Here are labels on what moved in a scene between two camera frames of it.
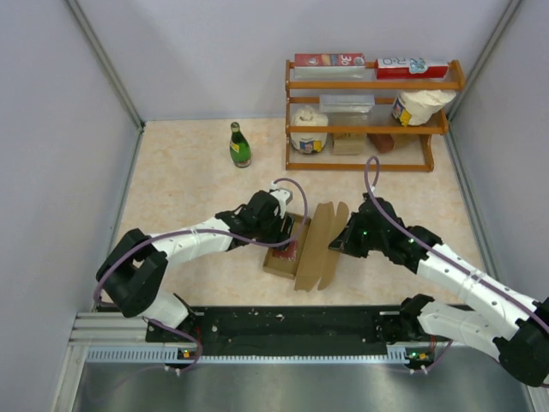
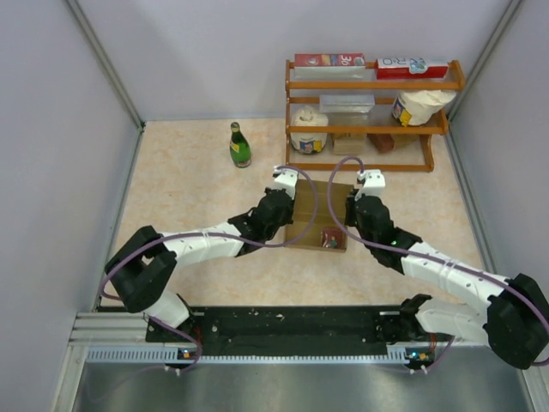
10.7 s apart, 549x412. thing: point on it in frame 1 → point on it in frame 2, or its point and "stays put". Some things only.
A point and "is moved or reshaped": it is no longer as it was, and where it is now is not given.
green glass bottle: [238, 148] stays put
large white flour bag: [415, 106] stays put
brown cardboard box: [315, 262] is moved or reshaped
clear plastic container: [346, 103] stays put
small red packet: [289, 254] → [333, 239]
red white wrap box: [410, 68] stays put
